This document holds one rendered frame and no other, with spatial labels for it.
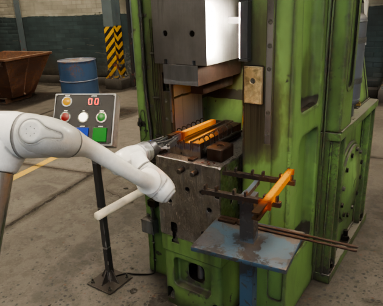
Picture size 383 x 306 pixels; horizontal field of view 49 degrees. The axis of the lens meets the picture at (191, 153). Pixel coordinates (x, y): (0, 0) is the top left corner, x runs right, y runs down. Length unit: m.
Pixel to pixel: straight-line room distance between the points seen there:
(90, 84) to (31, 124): 5.40
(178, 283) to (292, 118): 1.13
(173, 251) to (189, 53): 1.05
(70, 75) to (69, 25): 3.42
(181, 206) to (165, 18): 0.91
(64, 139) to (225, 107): 1.41
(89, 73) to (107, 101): 4.29
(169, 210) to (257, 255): 0.67
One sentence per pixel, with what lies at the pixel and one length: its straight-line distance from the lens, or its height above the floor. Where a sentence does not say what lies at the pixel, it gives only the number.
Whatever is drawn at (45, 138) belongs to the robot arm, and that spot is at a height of 1.31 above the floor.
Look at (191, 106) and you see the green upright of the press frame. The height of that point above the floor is 1.08.
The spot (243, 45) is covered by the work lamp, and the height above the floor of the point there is 1.45.
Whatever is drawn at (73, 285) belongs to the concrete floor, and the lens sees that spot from 2.85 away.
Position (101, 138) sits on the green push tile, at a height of 0.99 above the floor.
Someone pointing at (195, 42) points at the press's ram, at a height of 1.47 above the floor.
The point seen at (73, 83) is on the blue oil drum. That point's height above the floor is 0.57.
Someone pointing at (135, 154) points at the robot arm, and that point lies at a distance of 1.70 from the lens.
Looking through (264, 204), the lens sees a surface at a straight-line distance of 1.49.
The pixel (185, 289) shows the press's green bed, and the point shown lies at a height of 0.14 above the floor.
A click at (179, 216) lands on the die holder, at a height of 0.60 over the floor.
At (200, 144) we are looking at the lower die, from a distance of 2.03.
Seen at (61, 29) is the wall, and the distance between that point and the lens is 9.98.
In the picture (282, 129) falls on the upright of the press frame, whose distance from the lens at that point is 1.97.
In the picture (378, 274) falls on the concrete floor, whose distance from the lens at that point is 2.96.
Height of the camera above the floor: 1.63
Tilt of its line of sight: 20 degrees down
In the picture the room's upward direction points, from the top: 2 degrees counter-clockwise
